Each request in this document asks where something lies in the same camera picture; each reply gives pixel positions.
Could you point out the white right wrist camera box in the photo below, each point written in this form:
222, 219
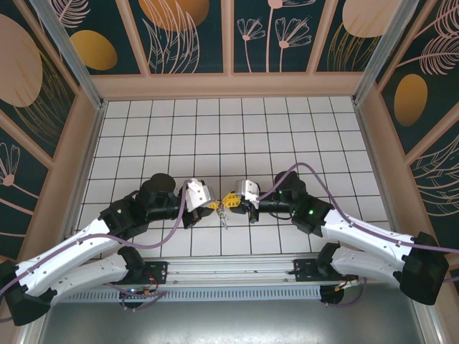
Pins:
247, 190

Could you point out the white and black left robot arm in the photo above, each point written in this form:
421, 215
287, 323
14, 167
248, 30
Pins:
71, 251

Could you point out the grey metal sheet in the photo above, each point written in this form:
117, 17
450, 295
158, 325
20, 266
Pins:
229, 322

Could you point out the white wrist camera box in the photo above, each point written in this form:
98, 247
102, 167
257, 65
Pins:
247, 190
197, 195

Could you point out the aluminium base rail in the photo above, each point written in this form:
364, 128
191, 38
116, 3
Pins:
229, 267

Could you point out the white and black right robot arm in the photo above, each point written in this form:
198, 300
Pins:
369, 233

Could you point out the aluminium frame post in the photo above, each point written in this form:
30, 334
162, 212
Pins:
68, 46
380, 50

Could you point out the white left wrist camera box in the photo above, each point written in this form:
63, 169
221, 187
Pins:
197, 195

